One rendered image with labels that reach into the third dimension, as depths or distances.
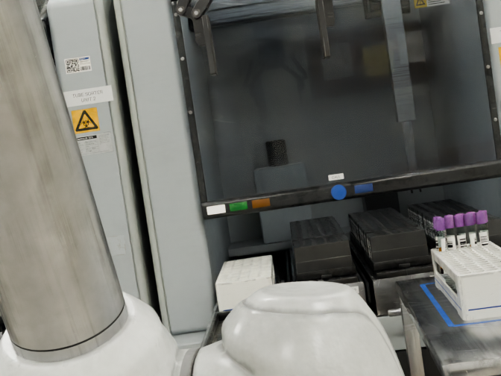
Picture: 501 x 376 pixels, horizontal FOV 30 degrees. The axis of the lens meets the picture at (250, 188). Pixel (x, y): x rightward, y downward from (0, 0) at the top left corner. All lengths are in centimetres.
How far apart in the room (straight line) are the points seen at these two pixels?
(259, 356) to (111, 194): 117
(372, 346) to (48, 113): 32
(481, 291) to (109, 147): 88
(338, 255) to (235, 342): 110
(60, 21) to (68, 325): 124
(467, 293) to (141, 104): 85
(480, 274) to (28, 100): 79
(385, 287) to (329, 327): 105
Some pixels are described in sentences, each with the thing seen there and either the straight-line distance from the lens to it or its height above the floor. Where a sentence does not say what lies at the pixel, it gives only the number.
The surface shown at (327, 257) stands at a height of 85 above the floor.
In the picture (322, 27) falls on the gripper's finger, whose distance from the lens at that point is 112.
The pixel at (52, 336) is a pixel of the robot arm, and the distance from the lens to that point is 77.
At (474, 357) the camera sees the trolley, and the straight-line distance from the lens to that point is 113.
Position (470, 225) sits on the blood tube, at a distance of 157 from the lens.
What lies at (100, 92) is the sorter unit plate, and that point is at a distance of 191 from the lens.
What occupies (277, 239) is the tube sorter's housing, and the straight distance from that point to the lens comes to 249.
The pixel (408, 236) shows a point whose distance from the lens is 189.
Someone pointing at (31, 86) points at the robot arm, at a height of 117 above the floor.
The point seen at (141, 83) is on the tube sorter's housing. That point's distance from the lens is 190.
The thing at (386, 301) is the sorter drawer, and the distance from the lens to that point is 183.
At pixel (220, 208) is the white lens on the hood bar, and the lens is 186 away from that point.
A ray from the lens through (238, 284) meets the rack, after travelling 165.
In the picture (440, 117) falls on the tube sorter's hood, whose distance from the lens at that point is 189.
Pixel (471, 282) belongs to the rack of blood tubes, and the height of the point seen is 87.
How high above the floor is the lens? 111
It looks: 3 degrees down
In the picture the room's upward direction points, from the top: 8 degrees counter-clockwise
